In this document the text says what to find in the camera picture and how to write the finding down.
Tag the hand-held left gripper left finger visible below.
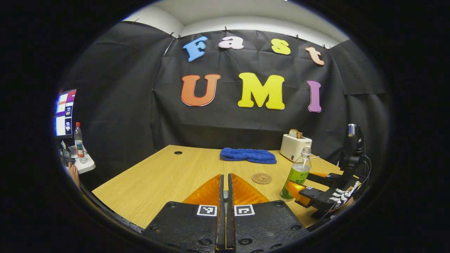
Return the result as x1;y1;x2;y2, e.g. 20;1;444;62
142;174;226;253

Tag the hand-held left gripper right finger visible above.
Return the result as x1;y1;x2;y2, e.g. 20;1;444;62
228;173;310;253

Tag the clear water bottle green label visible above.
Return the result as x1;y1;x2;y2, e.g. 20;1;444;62
280;147;312;201

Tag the round wooden coaster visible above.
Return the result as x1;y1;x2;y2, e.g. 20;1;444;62
251;173;273;184

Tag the red-capped plastic bottle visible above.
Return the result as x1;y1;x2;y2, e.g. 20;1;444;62
74;122;87;164

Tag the white toaster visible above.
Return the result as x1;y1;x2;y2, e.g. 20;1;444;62
280;134;313;162

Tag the blue towel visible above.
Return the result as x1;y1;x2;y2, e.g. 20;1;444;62
220;148;277;164

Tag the white side table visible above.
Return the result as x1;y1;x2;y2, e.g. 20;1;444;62
63;146;96;175

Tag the black backdrop cloth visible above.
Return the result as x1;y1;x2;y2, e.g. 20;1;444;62
58;21;392;183

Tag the computer monitor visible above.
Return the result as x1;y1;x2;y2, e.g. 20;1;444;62
54;89;77;137

